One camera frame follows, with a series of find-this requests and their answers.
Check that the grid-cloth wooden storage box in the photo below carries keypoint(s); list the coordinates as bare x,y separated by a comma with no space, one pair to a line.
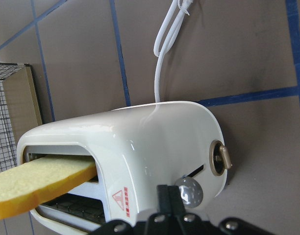
19,109

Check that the white two-slot toaster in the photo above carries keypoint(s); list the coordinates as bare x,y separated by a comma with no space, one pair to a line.
135,149

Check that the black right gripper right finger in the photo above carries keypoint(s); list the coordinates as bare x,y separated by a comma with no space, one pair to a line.
176,203

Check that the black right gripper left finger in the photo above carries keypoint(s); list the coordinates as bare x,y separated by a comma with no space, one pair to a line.
164,206

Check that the toast slice in toaster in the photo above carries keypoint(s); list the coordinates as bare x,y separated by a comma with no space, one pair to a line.
24,187

